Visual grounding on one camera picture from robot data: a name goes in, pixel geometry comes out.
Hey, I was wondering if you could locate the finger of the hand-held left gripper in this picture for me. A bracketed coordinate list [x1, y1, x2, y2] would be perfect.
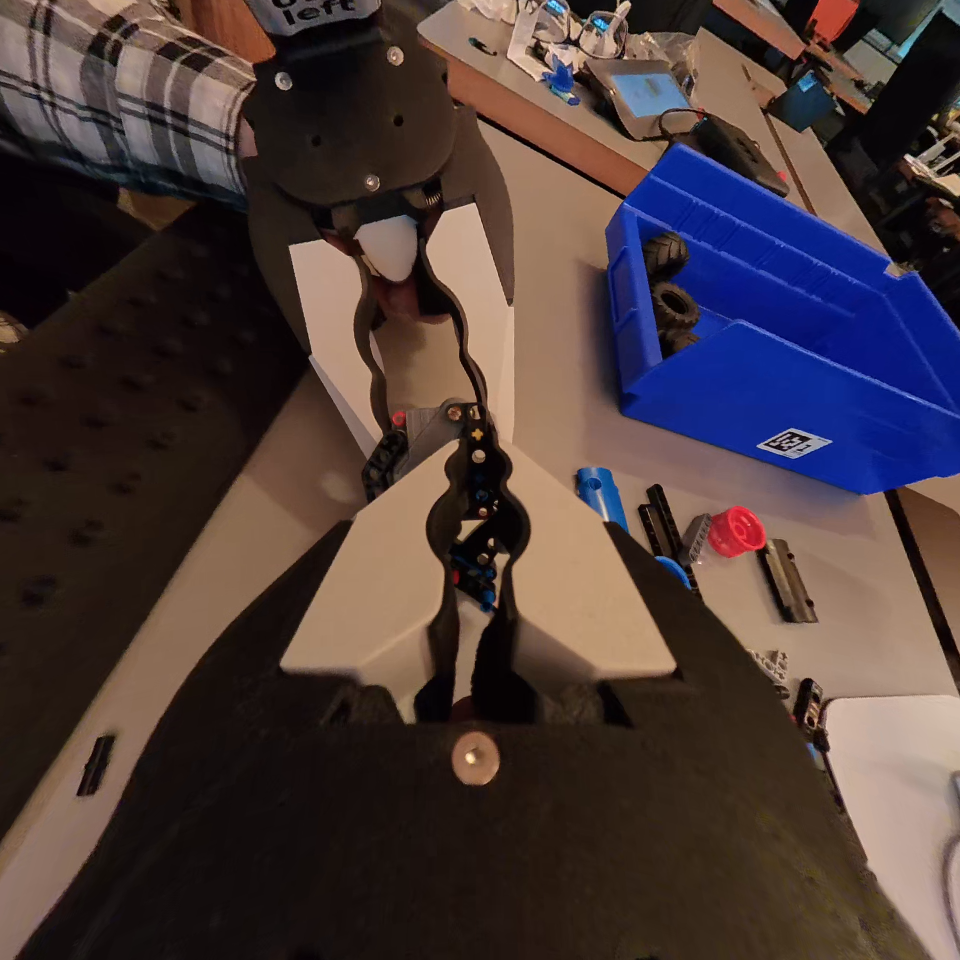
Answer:
[423, 201, 517, 445]
[287, 236, 395, 459]

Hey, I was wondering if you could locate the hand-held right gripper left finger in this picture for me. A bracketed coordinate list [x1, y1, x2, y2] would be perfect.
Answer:
[277, 438, 462, 685]

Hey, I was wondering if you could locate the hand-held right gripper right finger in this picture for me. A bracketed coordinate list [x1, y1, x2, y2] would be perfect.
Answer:
[495, 441, 680, 684]

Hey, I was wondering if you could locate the pile of black beams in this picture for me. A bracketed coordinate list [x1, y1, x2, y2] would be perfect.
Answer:
[637, 483, 828, 753]

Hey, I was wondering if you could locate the black toy chassis assembly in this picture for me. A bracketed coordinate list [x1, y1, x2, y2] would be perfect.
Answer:
[362, 399, 520, 615]

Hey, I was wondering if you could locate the person's left forearm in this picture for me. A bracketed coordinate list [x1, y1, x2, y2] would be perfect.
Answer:
[0, 0, 260, 215]

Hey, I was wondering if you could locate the grey desk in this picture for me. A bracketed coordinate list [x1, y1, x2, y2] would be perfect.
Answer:
[0, 97, 960, 960]

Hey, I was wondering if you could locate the person's left hand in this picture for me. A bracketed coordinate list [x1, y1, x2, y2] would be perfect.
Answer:
[373, 279, 453, 325]

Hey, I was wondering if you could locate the blue flat panel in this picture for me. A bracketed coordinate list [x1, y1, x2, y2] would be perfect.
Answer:
[575, 465, 630, 534]

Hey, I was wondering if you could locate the red wheel rim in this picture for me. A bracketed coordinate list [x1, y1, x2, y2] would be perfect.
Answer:
[708, 505, 767, 557]

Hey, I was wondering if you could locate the black cylindrical panel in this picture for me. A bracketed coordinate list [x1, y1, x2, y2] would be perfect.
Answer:
[759, 537, 821, 626]

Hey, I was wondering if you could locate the blue small figure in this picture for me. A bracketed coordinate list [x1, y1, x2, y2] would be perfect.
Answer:
[541, 58, 580, 106]

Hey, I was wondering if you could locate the grey tablet device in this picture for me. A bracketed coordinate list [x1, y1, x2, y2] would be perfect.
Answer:
[583, 56, 695, 141]

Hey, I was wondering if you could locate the blue tagged plastic bin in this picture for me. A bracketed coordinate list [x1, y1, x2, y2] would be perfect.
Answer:
[603, 142, 960, 496]

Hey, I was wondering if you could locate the black box device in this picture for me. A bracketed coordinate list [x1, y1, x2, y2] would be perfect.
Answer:
[671, 112, 790, 198]

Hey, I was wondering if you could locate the black pin connector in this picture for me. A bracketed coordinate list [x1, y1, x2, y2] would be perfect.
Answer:
[74, 734, 118, 798]

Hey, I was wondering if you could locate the book stand with white base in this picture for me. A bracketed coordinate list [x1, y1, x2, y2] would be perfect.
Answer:
[821, 695, 960, 960]

